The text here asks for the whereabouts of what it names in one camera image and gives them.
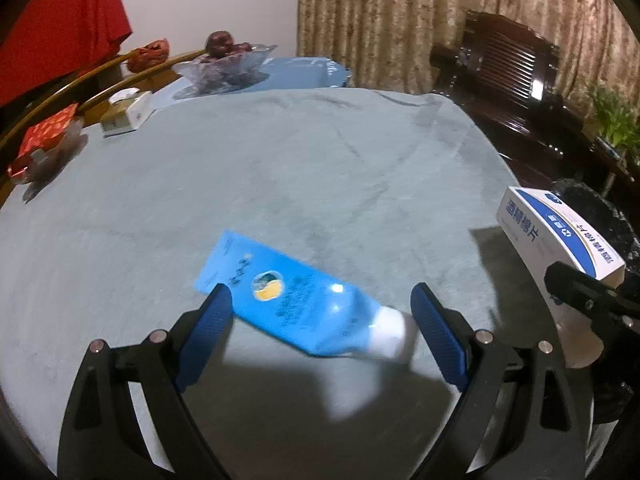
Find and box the green potted plant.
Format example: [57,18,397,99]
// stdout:
[585,82,640,157]

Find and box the black trash bin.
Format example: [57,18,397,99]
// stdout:
[547,177,640,267]

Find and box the white and blue cardboard box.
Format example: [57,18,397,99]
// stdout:
[496,186,627,369]

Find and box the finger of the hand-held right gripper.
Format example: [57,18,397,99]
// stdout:
[592,332,640,423]
[544,262,640,332]

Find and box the beige patterned curtain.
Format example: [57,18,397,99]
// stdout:
[297,0,640,161]

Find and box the yellow wooden furniture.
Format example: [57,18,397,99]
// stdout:
[0,49,207,211]

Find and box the red crinkled packet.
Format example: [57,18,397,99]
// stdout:
[127,38,171,74]

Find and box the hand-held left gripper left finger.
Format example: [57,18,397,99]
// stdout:
[57,282,236,480]

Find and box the blue printed plastic bag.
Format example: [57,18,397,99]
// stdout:
[150,56,354,111]

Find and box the clear glass bowl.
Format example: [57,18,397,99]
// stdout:
[172,44,279,97]

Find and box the dark wooden side table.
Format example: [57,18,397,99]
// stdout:
[580,125,640,197]

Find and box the dark wooden armchair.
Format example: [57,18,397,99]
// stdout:
[430,10,587,162]

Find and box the blue tube with white cap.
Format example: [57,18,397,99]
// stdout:
[194,230,419,364]

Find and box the red cloth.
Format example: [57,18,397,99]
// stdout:
[0,0,134,109]

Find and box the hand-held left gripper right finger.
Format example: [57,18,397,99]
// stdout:
[410,282,587,480]

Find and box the pile of red dates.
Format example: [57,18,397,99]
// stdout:
[192,31,254,64]

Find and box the blue and white plant pot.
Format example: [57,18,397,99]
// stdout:
[600,138,632,159]

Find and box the small white box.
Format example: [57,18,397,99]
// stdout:
[100,88,154,137]

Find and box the red patterned packet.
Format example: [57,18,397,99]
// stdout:
[19,103,82,162]

